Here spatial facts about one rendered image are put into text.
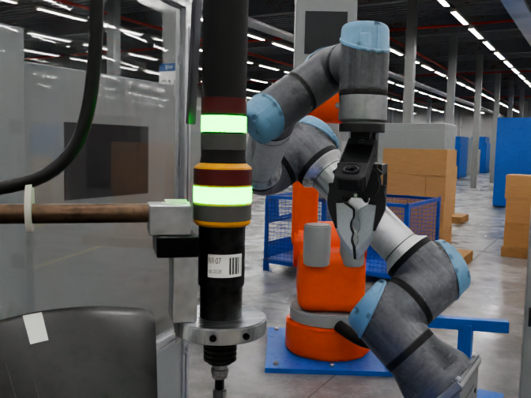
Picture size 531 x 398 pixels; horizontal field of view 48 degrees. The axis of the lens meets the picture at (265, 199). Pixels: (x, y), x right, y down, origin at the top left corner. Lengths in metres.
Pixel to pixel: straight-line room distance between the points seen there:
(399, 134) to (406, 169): 2.71
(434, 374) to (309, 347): 3.32
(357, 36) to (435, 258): 0.52
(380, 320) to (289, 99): 0.48
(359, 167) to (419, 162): 7.61
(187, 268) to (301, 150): 0.92
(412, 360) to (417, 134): 9.99
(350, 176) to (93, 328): 0.42
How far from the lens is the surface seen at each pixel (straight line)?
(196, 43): 0.46
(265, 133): 0.95
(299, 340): 4.50
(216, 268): 0.43
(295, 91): 0.97
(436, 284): 1.23
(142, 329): 0.61
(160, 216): 0.42
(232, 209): 0.42
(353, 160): 0.88
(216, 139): 0.43
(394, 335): 1.19
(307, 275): 4.36
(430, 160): 8.42
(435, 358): 1.19
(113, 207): 0.43
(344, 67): 0.93
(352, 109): 0.91
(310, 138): 1.34
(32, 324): 0.60
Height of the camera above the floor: 1.59
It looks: 5 degrees down
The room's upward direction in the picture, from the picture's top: 1 degrees clockwise
